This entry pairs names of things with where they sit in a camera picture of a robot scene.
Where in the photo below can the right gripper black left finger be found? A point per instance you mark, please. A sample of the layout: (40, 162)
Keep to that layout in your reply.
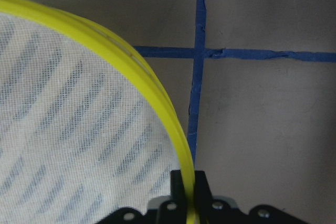
(177, 190)

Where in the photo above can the white cloth steamer liner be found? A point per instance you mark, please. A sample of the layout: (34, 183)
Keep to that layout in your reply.
(78, 129)

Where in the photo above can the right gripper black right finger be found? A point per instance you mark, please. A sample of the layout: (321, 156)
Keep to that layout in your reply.
(202, 192)

